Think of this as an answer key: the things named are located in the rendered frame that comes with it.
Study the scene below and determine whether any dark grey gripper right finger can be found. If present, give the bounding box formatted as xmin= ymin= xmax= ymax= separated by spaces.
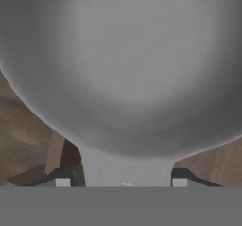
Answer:
xmin=170 ymin=167 xmax=224 ymax=188

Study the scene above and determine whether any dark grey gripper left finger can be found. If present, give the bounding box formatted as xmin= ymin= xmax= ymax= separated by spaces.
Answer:
xmin=27 ymin=166 xmax=79 ymax=188

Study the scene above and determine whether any grey metal measuring cup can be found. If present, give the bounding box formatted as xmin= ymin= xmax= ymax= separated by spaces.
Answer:
xmin=0 ymin=0 xmax=242 ymax=188

